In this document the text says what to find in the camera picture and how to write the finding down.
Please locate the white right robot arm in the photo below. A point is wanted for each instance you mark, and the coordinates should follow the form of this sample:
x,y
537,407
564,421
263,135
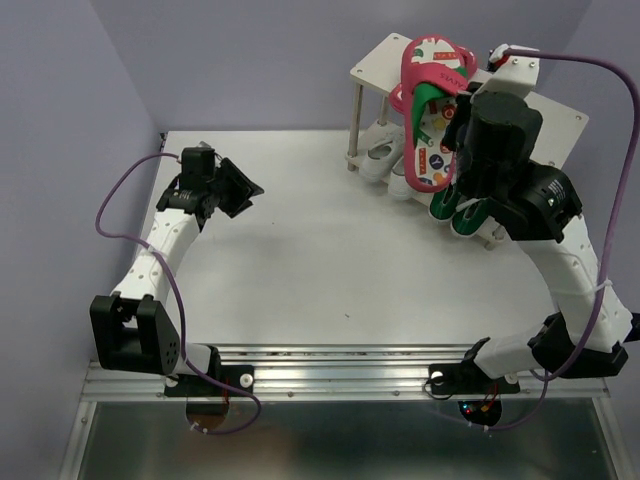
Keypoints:
x,y
585,337

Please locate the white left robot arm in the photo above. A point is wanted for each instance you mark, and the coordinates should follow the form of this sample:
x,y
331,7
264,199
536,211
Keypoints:
x,y
141,325

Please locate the aluminium mounting rail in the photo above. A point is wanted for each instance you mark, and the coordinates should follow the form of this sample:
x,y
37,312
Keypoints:
x,y
297,373

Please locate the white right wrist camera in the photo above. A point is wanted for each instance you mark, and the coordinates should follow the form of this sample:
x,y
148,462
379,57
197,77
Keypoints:
x,y
515,70

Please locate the pink sandal one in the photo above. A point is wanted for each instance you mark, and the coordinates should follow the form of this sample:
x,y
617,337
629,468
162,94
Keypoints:
x,y
397,101

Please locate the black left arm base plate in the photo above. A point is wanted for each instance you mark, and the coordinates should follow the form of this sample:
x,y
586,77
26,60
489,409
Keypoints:
x,y
237,380

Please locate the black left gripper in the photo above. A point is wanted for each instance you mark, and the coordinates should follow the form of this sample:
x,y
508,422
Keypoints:
x,y
244,188

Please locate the white sneaker one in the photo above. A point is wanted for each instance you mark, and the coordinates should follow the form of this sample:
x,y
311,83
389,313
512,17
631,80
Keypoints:
x,y
398,187

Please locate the pink sandal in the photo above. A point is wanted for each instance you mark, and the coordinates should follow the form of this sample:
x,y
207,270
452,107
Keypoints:
x,y
433,71

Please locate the green sneaker one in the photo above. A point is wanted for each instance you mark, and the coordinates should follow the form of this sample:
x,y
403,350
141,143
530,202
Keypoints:
x,y
469,217
443,204

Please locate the beige two-tier shoe shelf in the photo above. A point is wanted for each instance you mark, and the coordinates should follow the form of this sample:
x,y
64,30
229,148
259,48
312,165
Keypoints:
x,y
379,71

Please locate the white sneaker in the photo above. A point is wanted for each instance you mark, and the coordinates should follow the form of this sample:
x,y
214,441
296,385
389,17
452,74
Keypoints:
x,y
381,157

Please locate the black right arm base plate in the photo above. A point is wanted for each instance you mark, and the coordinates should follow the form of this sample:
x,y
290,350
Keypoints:
x,y
458,379

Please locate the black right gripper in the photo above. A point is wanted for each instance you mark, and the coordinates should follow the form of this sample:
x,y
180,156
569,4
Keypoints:
x,y
468,108

